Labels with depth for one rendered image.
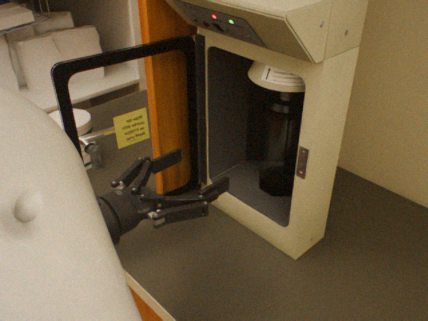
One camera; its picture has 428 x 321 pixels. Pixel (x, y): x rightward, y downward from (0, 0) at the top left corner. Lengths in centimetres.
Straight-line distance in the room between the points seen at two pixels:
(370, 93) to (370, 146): 15
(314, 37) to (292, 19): 7
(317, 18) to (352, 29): 12
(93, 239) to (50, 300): 3
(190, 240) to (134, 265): 14
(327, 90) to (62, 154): 66
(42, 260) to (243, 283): 82
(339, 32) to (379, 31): 43
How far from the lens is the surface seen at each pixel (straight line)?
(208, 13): 81
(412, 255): 112
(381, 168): 132
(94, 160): 92
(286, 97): 97
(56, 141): 20
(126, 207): 72
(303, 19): 69
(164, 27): 98
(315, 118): 81
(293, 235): 99
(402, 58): 119
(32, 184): 18
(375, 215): 120
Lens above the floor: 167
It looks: 34 degrees down
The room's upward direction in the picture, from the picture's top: straight up
